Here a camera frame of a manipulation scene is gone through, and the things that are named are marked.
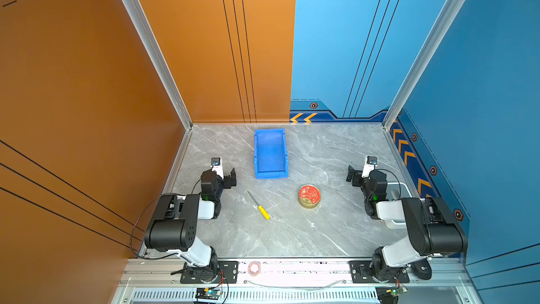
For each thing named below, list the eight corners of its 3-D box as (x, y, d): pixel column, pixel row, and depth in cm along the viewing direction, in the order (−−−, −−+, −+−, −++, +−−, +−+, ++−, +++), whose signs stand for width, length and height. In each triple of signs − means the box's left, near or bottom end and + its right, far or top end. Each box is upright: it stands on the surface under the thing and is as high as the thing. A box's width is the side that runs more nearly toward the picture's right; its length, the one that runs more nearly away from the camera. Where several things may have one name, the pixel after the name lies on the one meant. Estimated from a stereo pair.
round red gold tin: (298, 208, 90) (299, 205, 87) (297, 188, 96) (298, 184, 93) (321, 208, 90) (322, 205, 87) (318, 188, 96) (319, 184, 93)
